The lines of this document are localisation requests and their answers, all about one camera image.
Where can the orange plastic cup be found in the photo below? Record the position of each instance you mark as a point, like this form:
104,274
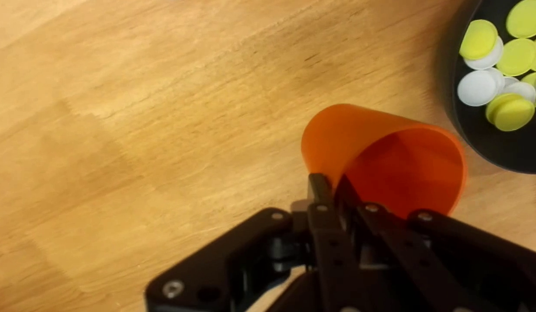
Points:
389,162

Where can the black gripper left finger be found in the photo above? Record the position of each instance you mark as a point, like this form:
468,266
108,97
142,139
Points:
321,243

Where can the black bowl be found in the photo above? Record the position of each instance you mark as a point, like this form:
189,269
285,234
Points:
510,151

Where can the yellow bottle cap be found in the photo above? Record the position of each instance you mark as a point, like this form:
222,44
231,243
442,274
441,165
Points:
531,78
526,18
517,56
477,38
512,113

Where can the white bottle cap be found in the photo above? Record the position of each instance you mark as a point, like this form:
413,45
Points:
477,87
520,90
493,59

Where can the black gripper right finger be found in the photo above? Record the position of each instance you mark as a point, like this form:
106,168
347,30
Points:
406,253

